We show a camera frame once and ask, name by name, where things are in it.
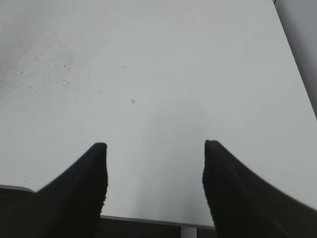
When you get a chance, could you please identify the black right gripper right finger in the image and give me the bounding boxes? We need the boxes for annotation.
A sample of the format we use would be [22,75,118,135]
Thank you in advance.
[202,140,317,238]

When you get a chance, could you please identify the white table leg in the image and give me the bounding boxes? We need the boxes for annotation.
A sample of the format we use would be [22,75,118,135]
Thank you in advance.
[181,226,197,238]

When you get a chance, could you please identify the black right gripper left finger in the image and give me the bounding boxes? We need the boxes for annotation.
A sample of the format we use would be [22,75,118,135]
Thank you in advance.
[0,143,108,238]

